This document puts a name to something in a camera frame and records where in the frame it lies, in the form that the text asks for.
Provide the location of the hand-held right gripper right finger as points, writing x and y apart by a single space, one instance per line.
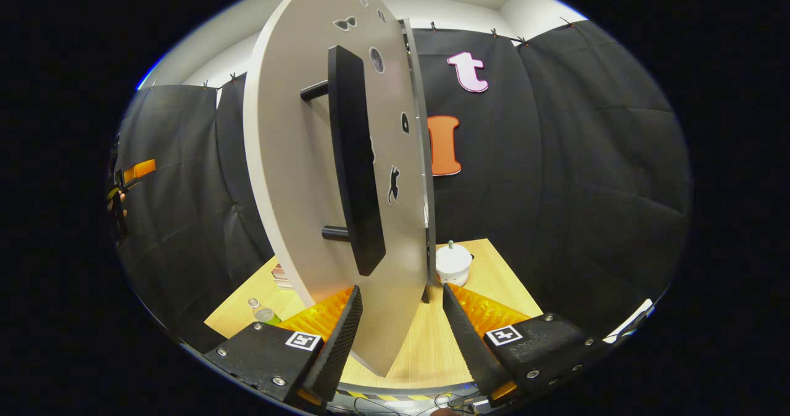
469 348

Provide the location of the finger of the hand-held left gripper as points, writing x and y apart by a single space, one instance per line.
141 170

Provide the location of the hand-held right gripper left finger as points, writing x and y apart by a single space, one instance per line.
336 348

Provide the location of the clear bottle with green label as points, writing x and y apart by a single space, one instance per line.
263 314

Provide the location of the dark grey cabinet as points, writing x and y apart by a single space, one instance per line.
431 231

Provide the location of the beige cabinet door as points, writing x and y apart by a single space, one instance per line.
290 157

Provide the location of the yellow black striped tape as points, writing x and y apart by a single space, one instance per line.
382 397

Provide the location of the white lidded pot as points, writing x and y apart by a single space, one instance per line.
453 268

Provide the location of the black backdrop cloth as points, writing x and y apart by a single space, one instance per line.
555 187

